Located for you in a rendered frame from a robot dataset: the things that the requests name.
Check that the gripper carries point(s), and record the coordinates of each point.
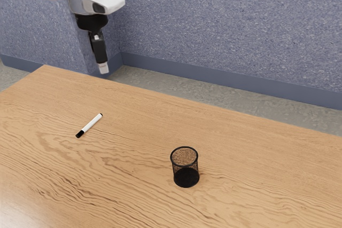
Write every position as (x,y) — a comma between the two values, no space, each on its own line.
(91,23)

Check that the white marker pen black cap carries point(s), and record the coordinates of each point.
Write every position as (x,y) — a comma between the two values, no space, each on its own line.
(89,125)

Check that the black mesh pen holder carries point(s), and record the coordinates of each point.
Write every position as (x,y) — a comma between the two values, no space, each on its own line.
(185,168)

